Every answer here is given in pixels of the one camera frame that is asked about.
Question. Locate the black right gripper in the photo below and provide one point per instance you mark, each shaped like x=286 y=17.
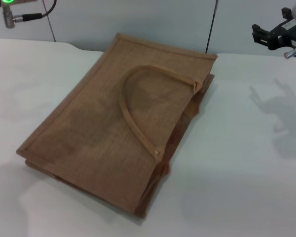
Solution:
x=288 y=34

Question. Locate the brown jute handbag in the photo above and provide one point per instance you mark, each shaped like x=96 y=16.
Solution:
x=108 y=128

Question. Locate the thin dark wall strip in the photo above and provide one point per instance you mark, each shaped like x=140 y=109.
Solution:
x=50 y=24
x=210 y=27

